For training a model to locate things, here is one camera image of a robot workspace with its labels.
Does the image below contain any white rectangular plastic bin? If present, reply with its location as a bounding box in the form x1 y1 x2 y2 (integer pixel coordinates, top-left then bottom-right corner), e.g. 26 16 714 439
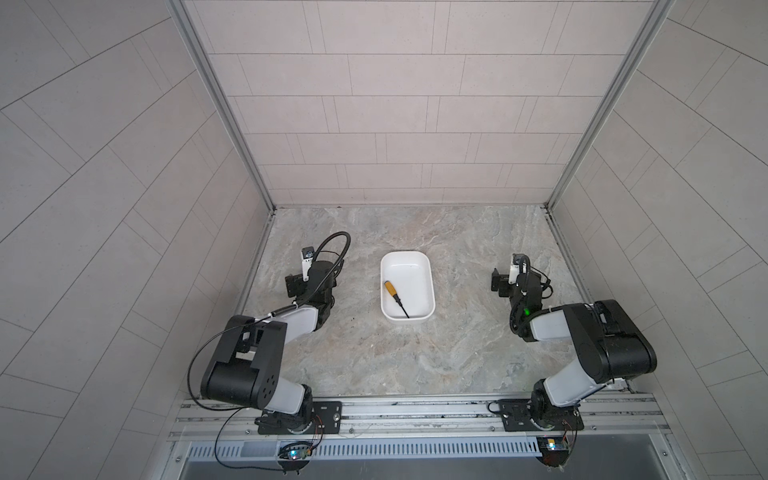
380 251 436 324

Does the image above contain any yellow handled screwdriver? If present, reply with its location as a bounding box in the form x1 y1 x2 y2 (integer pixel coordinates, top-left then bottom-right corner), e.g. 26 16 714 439
384 280 410 319

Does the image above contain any white slotted cable duct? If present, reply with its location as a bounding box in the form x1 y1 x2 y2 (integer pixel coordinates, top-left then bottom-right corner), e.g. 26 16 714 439
187 437 542 463

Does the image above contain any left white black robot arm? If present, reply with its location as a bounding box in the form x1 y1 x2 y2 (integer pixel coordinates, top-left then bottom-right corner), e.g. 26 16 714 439
200 260 343 434

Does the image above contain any aluminium mounting rail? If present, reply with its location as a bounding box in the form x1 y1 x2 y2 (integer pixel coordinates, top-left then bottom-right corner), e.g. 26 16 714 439
166 390 671 441

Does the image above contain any right circuit board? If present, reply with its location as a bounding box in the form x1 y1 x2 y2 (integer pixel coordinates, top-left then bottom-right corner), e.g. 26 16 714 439
536 437 571 468

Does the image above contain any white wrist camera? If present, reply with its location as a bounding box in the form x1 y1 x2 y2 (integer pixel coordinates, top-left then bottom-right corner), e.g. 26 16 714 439
301 246 315 282
509 253 531 284

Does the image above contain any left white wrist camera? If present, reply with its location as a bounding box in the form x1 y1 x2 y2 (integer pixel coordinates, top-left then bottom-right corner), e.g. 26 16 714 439
301 246 315 282

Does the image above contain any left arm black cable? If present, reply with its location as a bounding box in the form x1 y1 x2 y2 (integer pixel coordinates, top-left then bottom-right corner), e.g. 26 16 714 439
185 230 353 412

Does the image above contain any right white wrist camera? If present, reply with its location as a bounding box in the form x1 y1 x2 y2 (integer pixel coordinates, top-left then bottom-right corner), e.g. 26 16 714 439
509 253 531 284

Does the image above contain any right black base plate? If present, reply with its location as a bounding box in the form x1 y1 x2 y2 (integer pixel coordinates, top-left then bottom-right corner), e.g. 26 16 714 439
497 399 584 432

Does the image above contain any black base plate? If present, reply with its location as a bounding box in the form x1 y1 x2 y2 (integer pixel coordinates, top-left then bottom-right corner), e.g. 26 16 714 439
497 399 584 432
255 401 343 435

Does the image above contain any left green circuit board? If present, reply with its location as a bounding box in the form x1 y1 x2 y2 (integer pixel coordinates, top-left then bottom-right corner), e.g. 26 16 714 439
278 441 314 461

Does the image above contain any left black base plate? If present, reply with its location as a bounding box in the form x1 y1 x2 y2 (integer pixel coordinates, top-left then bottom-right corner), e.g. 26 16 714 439
255 401 343 435

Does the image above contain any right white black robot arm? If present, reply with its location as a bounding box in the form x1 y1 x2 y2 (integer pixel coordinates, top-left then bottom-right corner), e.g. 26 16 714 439
489 267 657 432

